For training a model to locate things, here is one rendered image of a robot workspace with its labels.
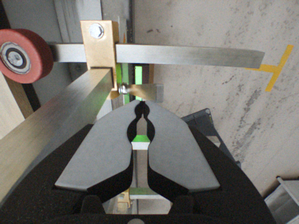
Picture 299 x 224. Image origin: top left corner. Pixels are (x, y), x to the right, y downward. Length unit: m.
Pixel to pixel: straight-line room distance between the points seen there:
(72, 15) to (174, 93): 0.94
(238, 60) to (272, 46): 1.18
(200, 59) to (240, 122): 1.44
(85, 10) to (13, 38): 0.29
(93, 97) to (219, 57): 0.22
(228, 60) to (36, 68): 0.32
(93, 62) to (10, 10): 0.22
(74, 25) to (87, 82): 0.36
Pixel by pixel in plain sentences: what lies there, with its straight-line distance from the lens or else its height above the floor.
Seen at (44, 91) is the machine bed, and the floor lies 0.77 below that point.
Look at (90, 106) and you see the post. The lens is 0.17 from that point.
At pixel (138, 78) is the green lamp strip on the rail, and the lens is 0.44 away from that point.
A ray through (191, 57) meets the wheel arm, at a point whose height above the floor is 0.86.
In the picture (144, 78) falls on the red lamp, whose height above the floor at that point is 0.70.
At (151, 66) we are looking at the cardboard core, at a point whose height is 0.07.
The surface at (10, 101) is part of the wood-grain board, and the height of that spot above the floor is 0.90.
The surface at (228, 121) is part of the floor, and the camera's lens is 1.60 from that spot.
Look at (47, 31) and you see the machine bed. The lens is 0.52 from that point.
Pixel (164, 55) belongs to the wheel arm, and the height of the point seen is 0.86.
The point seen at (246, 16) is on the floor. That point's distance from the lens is 1.32.
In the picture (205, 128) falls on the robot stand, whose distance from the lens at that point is 1.26.
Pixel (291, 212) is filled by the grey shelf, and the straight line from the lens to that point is 3.46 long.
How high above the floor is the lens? 1.12
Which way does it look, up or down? 58 degrees down
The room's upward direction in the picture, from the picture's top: 179 degrees clockwise
